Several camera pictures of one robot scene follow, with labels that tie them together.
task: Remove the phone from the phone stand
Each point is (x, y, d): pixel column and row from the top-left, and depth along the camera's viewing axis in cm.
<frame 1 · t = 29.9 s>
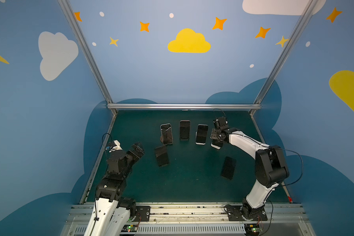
left hand: (140, 146, 73), fingers open
right hand: (220, 132, 97), fingers open
black phone right stand: (217, 143, 102), point 3 cm above the table
black phone front stand: (228, 168, 92), on the table
phone on wooden stand: (166, 135, 100), point 7 cm above the table
pink-edged phone on stand: (184, 130, 110), point 2 cm above the table
phone on white stand: (201, 134, 101), point 8 cm above the table

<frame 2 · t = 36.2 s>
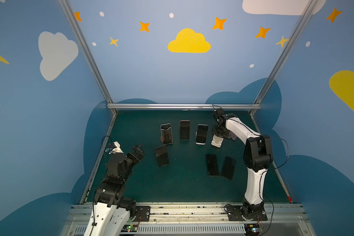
left hand: (140, 147, 72), fingers open
right hand: (220, 133, 99), fingers open
black phone right stand: (212, 164, 92), point 3 cm above the table
white folding phone stand: (217, 141, 101), point 5 cm above the table
the other named things where they were.

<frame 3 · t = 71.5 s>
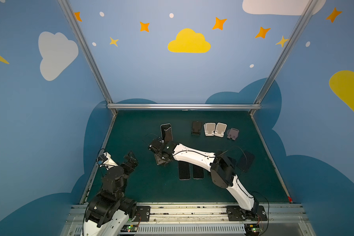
left hand: (131, 154, 69), fingers open
right hand: (164, 155, 89), fingers open
white folding phone stand: (220, 130, 106), point 5 cm above the table
black phone stand back: (196, 128, 106), point 6 cm above the table
white phone stand middle: (209, 129, 106), point 6 cm above the table
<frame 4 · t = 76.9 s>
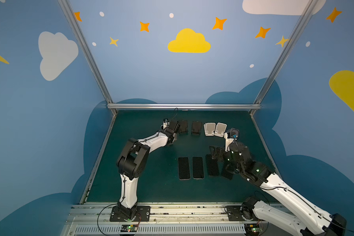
left hand: (171, 133, 100), fingers open
right hand: (219, 145, 77), fingers open
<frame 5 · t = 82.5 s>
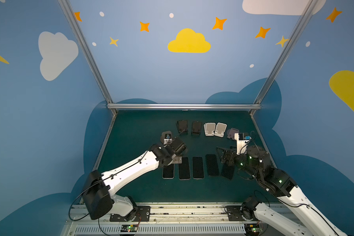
left hand: (174, 156, 80), fingers open
right hand: (226, 146, 69), fingers open
